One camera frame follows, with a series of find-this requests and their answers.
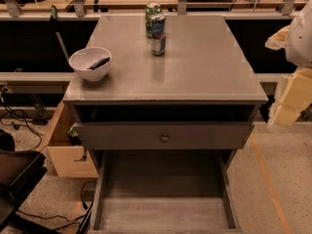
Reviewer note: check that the black bin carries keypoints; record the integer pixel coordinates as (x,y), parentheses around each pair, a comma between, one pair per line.
(20,171)

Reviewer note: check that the grey metal counter cabinet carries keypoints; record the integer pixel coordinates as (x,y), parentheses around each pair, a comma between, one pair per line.
(202,77)

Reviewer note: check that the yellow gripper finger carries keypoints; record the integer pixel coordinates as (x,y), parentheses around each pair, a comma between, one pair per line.
(278,40)
(293,97)

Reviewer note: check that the green handled tool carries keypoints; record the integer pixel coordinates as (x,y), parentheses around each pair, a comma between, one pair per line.
(54,19)

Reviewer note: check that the round drawer knob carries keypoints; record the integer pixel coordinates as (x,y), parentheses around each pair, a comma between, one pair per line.
(164,138)

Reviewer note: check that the white bowl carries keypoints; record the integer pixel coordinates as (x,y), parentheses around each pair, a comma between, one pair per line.
(81,60)

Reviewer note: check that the upper grey drawer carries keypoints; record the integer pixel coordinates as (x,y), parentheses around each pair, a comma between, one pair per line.
(152,136)

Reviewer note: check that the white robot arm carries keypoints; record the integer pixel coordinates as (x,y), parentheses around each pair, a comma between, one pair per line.
(296,40)

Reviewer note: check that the open lower grey drawer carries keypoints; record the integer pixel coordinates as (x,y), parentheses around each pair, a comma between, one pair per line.
(163,192)

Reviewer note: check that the green soda can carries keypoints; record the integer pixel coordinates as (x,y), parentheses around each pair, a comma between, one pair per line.
(151,9)

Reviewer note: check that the blue rxbar blueberry bar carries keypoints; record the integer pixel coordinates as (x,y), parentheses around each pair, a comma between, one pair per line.
(99,63)

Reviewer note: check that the light wooden box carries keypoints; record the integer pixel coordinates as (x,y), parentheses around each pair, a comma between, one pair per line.
(69,160)

